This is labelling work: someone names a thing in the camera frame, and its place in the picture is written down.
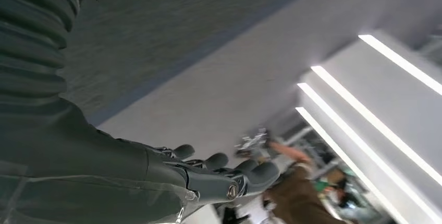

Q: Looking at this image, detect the white light strip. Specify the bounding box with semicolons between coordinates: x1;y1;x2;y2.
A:
295;106;412;224
297;82;442;223
358;34;442;96
311;65;442;187

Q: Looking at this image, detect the grey metal device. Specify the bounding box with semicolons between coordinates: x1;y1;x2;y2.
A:
235;128;272;158

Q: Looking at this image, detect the person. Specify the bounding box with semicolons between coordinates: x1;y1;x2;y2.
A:
264;141;349;224
314;169;360;213

